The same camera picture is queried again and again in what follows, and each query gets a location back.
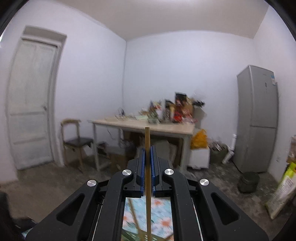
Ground white drain pipe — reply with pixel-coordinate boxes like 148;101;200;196
222;134;237;165

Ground grey refrigerator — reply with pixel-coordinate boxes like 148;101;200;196
233;65;278;173

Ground dark pot on floor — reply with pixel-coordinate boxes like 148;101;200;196
237;172;260;193

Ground wooden chair dark seat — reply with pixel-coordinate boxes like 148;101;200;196
60;118;94;172

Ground wooden chopstick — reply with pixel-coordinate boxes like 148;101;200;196
145;126;152;241

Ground clutter boxes on table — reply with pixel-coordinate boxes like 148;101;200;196
115;92;205;124

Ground white door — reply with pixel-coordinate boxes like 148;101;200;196
6;26;66;170

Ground blue floral tablecloth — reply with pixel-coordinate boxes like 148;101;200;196
121;196;174;241

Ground yellow-green bag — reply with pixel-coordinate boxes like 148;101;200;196
265;162;295;220

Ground white box under table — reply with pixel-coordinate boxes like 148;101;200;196
188;148;210;170

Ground orange plastic bag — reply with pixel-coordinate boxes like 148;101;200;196
190;129;208;150

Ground cardboard box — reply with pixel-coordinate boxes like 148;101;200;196
287;135;296;164

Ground long wooden side table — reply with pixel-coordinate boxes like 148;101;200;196
88;118;195;174

